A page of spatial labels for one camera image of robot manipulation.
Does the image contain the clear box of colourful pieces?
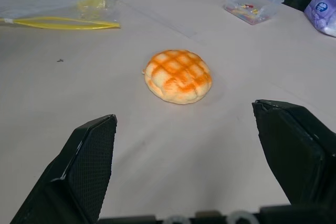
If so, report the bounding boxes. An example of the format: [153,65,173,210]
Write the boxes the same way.
[224,0,285,26]

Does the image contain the purple tissue pack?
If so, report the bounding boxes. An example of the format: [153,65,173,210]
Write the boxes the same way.
[303,0,336,38]

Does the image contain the round orange crosshatched bread bun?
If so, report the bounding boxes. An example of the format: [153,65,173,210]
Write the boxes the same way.
[142,49,213,105]

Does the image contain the clear yellow-zip plastic bag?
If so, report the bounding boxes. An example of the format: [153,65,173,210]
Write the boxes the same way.
[0,0,121,30]

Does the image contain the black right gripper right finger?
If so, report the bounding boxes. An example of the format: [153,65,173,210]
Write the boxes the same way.
[251,99,336,206]

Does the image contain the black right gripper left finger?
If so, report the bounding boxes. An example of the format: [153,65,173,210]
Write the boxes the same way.
[9,114,118,224]

